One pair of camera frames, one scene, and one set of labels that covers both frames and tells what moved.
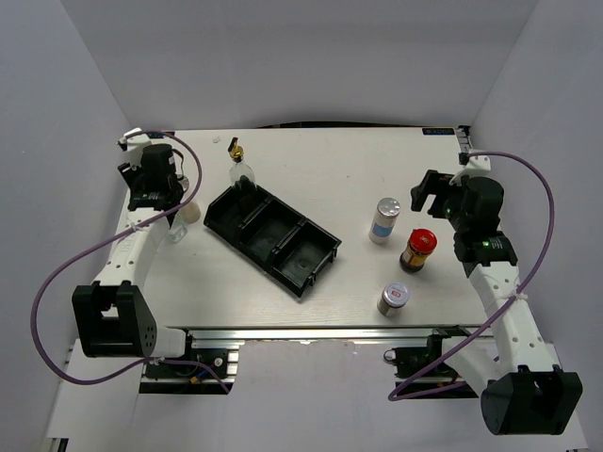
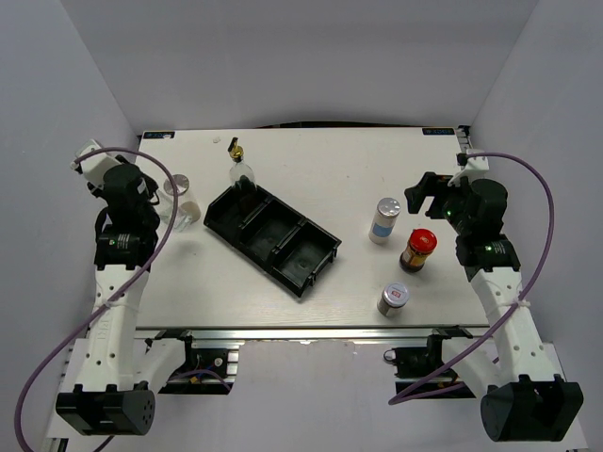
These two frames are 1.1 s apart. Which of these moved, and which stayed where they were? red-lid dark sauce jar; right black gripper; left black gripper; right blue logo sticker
Moved: left black gripper
Stayed: right black gripper; red-lid dark sauce jar; right blue logo sticker
